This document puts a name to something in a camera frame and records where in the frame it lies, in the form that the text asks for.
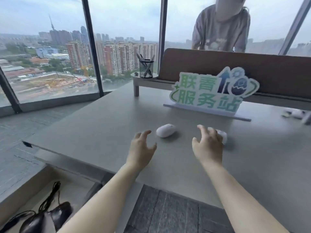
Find person's right hand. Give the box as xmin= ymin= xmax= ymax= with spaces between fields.
xmin=192 ymin=125 xmax=225 ymax=166

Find person's left hand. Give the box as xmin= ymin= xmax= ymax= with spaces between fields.
xmin=126 ymin=130 xmax=158 ymax=169

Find person's right forearm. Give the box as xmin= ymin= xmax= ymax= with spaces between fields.
xmin=201 ymin=158 xmax=291 ymax=233

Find person's left forearm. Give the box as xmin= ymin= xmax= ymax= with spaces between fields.
xmin=57 ymin=162 xmax=148 ymax=233

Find white computer mouse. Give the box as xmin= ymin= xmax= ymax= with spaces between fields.
xmin=208 ymin=127 xmax=228 ymax=145
xmin=156 ymin=124 xmax=177 ymax=138

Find green and white desk sign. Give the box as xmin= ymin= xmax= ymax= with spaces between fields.
xmin=163 ymin=66 xmax=260 ymax=122

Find grey desk shelf riser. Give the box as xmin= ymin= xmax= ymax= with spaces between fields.
xmin=131 ymin=72 xmax=177 ymax=97

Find black mesh pen holder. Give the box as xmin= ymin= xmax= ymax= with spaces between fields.
xmin=139 ymin=60 xmax=154 ymax=78

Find small white desk items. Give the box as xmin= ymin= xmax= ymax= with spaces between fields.
xmin=281 ymin=109 xmax=311 ymax=125

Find brown desk partition panel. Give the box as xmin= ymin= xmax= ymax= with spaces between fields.
xmin=158 ymin=48 xmax=311 ymax=96

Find black computer mouse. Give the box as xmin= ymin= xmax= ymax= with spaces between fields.
xmin=19 ymin=213 xmax=47 ymax=233
xmin=49 ymin=202 xmax=73 ymax=232

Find dark slanted window beam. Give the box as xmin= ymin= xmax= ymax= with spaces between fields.
xmin=278 ymin=0 xmax=311 ymax=56
xmin=0 ymin=67 xmax=23 ymax=114

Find black mouse cable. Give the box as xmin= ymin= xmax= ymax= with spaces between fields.
xmin=0 ymin=210 xmax=37 ymax=233
xmin=38 ymin=181 xmax=61 ymax=214

